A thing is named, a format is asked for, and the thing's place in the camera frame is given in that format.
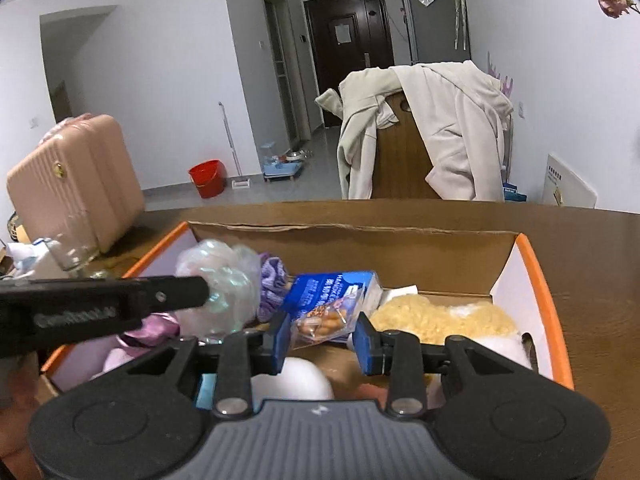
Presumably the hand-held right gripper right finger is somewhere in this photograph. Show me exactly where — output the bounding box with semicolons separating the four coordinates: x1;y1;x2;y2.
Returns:
352;312;538;420

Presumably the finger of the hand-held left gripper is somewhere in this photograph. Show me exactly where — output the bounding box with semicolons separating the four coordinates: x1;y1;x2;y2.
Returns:
115;274;212;322

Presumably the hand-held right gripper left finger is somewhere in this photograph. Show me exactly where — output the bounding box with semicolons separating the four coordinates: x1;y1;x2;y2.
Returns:
127;312;293;420

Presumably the white foam ball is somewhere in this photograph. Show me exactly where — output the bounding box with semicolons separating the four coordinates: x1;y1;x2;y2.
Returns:
250;356;335;402

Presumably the purple satin scrunchie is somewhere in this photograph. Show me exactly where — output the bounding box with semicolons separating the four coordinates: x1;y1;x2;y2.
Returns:
117;312;181;348

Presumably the clear plastic bag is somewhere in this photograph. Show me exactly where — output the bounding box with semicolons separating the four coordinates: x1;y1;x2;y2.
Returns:
175;240;262;333

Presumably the purple towel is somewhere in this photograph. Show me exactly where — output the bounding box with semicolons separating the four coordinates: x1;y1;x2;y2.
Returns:
257;255;291;322

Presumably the blue snack packet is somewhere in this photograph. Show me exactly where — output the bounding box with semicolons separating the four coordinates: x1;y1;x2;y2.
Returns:
282;271;383;351

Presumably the yellow white plush toy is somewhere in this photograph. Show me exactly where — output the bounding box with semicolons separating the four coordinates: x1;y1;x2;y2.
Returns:
367;294;533;371

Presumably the orange cardboard box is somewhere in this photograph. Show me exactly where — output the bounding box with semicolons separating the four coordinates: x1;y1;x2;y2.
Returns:
40;207;575;411

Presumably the white blue plastic bag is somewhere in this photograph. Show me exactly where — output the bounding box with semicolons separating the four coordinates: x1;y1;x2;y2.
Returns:
5;239;56;278

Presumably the red bucket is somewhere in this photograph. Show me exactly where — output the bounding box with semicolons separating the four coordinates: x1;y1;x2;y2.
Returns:
188;159;224;198

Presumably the white mop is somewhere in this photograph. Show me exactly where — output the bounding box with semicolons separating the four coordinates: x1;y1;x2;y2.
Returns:
217;101;251;190

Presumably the pink suitcase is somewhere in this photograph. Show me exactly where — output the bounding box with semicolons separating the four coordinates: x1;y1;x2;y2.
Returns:
6;114;147;256

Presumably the blue pet feeder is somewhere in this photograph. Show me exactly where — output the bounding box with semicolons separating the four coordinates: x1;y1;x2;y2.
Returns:
260;141;306;181

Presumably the brown wooden chair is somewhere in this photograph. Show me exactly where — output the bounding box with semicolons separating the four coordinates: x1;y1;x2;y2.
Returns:
372;89;443;200

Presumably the cream jacket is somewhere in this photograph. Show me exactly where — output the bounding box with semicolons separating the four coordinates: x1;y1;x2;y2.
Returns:
315;60;515;202

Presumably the grey interior door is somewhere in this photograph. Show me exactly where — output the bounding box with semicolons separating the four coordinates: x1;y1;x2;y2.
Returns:
262;0;308;146

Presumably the white board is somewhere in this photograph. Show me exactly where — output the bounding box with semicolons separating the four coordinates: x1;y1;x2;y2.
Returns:
542;154;598;209

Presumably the dark entrance door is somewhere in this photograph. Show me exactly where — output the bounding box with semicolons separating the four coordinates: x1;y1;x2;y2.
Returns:
304;0;396;128

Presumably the grey refrigerator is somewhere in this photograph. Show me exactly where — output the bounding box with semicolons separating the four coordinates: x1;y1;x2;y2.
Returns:
400;0;472;67

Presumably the folded white umbrella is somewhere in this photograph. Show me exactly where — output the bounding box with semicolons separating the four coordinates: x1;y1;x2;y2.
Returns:
450;0;468;50

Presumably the purple wall decoration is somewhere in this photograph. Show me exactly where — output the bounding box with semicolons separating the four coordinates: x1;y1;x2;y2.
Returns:
486;51;515;96

